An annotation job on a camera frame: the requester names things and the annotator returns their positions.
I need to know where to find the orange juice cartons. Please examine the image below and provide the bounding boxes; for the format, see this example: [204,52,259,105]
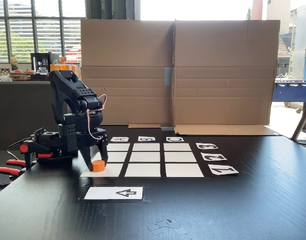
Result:
[50,56,81,74]

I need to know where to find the plates of food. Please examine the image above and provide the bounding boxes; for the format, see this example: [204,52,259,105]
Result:
[9,69,37,82]

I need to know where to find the paper label number 3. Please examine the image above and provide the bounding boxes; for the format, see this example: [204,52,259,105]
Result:
[195,142,219,150]

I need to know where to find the dark counter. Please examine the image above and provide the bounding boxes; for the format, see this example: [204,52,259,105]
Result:
[0,79,68,151]

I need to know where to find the red black table clamp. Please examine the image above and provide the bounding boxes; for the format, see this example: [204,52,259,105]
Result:
[19,140,55,171]

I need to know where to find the brown cardboard screen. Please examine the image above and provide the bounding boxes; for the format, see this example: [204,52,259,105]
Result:
[173,19,281,137]
[80,19,176,130]

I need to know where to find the red handled black clamp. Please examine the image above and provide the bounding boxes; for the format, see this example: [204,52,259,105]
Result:
[0,158,27,190]

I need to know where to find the paper label number 1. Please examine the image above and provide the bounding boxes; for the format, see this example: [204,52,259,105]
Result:
[207,164,240,176]

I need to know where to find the red white servo cable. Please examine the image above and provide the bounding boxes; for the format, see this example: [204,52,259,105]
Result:
[86,93,108,141]

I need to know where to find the round orange token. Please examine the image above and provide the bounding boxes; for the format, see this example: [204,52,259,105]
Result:
[91,160,106,173]

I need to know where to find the window with blinds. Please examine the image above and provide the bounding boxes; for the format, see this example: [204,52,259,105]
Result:
[0,0,87,64]

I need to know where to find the wooden slanted leg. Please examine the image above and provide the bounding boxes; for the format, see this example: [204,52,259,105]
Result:
[291,94,306,146]

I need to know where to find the white grid sheet black tape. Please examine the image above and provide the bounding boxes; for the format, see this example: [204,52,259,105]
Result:
[79,141,209,179]

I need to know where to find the blue foosball table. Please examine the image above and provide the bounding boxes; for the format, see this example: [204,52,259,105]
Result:
[271,79,306,115]

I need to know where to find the yellow bottle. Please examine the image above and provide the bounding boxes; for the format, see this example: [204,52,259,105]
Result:
[10,54,20,71]

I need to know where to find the grey duct tape strip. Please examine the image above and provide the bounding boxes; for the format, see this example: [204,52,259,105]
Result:
[164,66,174,87]

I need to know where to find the white arrow paper sheet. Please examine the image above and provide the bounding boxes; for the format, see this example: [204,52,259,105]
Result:
[84,186,144,201]

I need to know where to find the paper label number 2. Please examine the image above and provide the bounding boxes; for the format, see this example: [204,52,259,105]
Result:
[200,153,228,162]

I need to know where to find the black glass cabinet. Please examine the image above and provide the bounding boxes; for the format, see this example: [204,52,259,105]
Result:
[30,52,60,81]

